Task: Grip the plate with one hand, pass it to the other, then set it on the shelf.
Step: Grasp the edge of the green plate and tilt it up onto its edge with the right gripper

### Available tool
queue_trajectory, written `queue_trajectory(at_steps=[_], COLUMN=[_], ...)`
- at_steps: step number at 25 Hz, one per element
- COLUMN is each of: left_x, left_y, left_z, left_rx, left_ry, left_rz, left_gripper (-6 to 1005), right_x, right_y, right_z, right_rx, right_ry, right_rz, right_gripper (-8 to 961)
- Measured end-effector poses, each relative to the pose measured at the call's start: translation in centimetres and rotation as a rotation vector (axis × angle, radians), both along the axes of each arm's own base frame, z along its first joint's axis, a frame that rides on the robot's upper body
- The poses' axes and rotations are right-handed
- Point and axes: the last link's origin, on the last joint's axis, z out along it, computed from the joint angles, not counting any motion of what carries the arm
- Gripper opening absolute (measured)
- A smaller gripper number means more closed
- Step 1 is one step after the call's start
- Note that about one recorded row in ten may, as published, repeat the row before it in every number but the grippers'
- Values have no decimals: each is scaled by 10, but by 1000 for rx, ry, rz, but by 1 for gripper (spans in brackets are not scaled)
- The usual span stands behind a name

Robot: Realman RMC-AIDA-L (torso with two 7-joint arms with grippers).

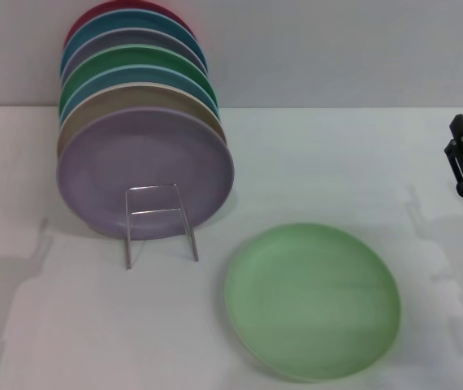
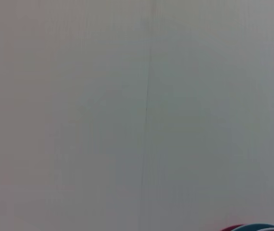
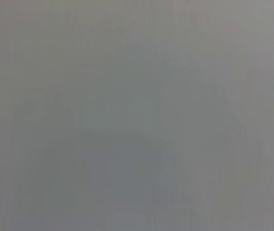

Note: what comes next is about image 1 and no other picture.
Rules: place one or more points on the teal blue plate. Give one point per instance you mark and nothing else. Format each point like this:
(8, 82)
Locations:
(134, 22)

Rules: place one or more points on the lavender purple plate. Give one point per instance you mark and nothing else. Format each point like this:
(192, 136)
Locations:
(134, 146)

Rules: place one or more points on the dark green plate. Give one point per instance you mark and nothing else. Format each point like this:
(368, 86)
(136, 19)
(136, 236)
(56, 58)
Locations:
(134, 57)

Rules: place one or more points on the red plate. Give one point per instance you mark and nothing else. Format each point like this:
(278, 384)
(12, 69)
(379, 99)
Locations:
(89, 16)

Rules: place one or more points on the grey lavender plate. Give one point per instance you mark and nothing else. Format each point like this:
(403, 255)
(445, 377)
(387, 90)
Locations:
(134, 38)

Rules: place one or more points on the beige plate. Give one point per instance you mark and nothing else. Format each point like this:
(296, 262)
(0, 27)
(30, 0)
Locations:
(134, 97)

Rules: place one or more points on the light blue plate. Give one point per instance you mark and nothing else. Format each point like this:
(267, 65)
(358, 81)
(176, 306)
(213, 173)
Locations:
(134, 75)

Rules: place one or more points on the light green plate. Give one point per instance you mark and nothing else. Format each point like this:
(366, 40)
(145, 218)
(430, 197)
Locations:
(312, 300)

